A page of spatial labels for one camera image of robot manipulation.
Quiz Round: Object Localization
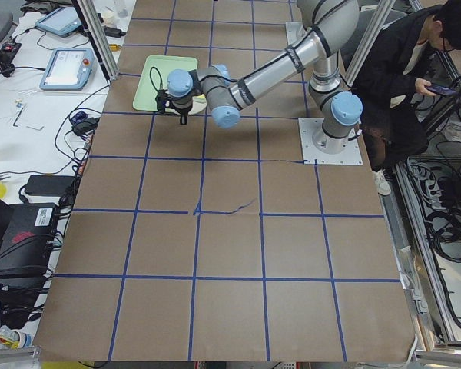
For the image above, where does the black computer box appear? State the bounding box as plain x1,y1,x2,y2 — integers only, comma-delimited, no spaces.
0,202,60,278

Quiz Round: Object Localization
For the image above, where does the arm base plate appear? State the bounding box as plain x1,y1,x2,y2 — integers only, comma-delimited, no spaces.
285,22,306,45
298,118,363,165

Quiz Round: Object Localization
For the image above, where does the black power adapter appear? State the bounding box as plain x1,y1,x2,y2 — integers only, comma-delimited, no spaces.
103,26,126,38

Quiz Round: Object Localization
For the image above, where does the light green tray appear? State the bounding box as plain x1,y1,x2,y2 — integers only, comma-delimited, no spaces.
132,55,198,112

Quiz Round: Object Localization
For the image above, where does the blue teach pendant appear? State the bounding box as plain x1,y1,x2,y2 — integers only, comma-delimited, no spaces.
39,48,94,91
35,7,82,38

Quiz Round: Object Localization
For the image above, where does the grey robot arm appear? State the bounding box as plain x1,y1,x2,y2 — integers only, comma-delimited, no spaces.
155,1,363,155

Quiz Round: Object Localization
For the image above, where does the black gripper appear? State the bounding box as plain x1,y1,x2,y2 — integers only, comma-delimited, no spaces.
172,101,193,125

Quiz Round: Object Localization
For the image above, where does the black smartphone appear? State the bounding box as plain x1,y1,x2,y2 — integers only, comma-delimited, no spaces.
426,84,457,97

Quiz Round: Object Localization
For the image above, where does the white round plate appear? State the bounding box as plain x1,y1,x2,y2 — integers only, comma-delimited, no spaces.
165,95,207,115

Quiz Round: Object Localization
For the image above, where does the seated person in black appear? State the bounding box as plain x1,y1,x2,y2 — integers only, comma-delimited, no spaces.
353,0,461,196

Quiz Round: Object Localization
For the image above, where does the aluminium frame post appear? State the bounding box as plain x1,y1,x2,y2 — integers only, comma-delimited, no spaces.
72,0,119,82

